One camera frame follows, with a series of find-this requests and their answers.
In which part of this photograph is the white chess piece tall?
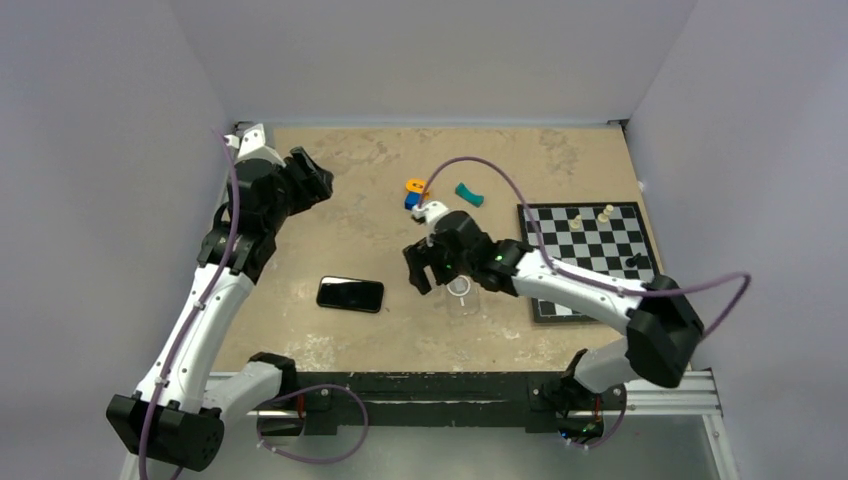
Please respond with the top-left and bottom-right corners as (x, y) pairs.
(596, 204), (615, 224)

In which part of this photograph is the teal curved toy block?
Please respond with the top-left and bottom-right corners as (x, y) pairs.
(455, 183), (485, 208)

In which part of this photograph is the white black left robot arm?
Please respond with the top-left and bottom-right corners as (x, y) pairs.
(106, 147), (333, 479)

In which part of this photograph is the blue toy block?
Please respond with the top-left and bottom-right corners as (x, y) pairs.
(404, 192), (421, 210)

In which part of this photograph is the black chess piece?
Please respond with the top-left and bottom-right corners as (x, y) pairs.
(625, 253), (642, 268)

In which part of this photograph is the black front mounting bar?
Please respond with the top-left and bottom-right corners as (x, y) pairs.
(261, 371), (626, 435)

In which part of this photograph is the black phone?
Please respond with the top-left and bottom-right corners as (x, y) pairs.
(316, 276), (385, 314)

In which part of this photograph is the clear phone case white ring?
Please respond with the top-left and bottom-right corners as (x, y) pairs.
(440, 274), (482, 318)

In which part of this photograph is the black white chessboard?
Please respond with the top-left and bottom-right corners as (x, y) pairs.
(517, 201), (661, 282)

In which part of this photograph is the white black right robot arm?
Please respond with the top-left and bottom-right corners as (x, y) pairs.
(403, 201), (704, 414)

